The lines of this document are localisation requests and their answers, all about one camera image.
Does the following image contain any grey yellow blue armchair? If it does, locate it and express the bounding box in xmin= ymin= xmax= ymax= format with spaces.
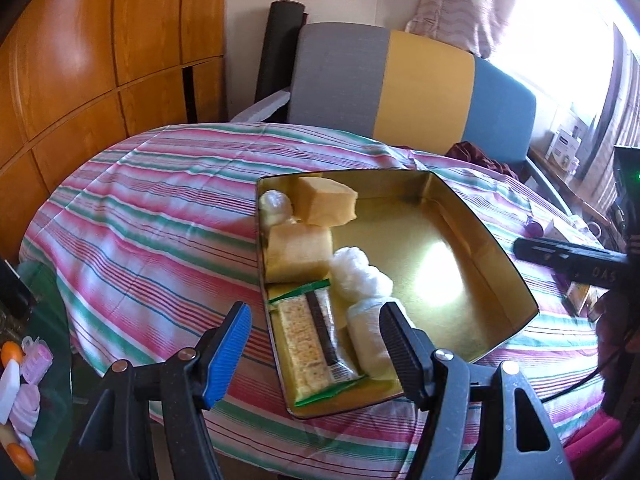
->
xmin=230 ymin=22 xmax=571 ymax=216

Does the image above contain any striped beige curtain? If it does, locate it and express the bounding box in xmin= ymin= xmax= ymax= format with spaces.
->
xmin=580 ymin=25 xmax=640 ymax=221

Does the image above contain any wooden side table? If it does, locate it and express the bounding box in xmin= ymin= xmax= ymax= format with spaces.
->
xmin=527 ymin=145 xmax=611 ymax=221

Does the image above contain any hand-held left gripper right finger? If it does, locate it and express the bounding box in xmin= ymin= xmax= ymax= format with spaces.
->
xmin=378 ymin=302 xmax=576 ymax=480

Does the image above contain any cracker packet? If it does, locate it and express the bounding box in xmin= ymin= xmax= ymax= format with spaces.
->
xmin=267 ymin=280 xmax=368 ymax=406

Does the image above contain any pink patterned curtain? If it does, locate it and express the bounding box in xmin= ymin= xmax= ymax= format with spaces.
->
xmin=405 ymin=0 xmax=521 ymax=58

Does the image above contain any black box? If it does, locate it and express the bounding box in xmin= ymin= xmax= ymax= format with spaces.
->
xmin=0 ymin=260 xmax=38 ymax=321

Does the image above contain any white flat item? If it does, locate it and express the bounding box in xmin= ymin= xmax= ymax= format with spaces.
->
xmin=0 ymin=360 xmax=21 ymax=423

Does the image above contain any black cable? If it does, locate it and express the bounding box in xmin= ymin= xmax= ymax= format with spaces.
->
xmin=542 ymin=365 xmax=608 ymax=403

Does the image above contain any white carton box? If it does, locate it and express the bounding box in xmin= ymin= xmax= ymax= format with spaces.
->
xmin=542 ymin=217 xmax=588 ymax=241

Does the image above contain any cream roll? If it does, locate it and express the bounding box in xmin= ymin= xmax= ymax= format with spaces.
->
xmin=346 ymin=297 xmax=416 ymax=378

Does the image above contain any white plastic-wrapped ball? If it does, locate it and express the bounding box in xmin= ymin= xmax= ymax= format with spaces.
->
xmin=330 ymin=246 xmax=393 ymax=303
xmin=261 ymin=190 xmax=294 ymax=227

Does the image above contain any black rolled mat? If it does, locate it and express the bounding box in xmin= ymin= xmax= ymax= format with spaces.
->
xmin=255 ymin=1 xmax=306 ymax=111

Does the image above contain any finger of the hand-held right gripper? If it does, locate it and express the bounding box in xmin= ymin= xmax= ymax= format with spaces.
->
xmin=514 ymin=237 xmax=583 ymax=278

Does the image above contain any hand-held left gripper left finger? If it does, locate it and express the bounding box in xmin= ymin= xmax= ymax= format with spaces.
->
xmin=62 ymin=301 xmax=252 ymax=480

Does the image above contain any gold square tin box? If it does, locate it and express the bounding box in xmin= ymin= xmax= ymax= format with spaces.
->
xmin=255 ymin=170 xmax=540 ymax=421

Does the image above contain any window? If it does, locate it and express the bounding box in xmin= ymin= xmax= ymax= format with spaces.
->
xmin=490 ymin=0 xmax=621 ymax=106

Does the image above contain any glass side table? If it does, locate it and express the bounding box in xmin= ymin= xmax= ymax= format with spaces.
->
xmin=0 ymin=260 xmax=76 ymax=480

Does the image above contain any pink hair roller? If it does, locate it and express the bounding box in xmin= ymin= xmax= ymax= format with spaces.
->
xmin=22 ymin=337 xmax=53 ymax=386
xmin=10 ymin=385 xmax=41 ymax=436

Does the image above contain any dark red cloth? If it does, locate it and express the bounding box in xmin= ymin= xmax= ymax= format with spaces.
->
xmin=445 ymin=141 xmax=521 ymax=178

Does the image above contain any white printed box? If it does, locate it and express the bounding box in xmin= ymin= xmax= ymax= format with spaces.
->
xmin=545 ymin=130 xmax=581 ymax=166

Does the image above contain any yellow sponge cheese wedge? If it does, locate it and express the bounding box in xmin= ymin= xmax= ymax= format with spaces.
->
xmin=292 ymin=176 xmax=359 ymax=226

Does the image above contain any wooden wardrobe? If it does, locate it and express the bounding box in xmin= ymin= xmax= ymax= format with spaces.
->
xmin=0 ymin=0 xmax=228 ymax=261

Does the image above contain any striped tablecloth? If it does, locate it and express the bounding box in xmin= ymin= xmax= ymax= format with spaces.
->
xmin=20 ymin=122 xmax=626 ymax=466

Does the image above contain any pale yellow sponge block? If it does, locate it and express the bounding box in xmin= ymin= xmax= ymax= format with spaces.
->
xmin=265 ymin=223 xmax=335 ymax=283

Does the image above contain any pink garment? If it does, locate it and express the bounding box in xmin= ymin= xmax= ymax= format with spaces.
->
xmin=565 ymin=410 xmax=631 ymax=446

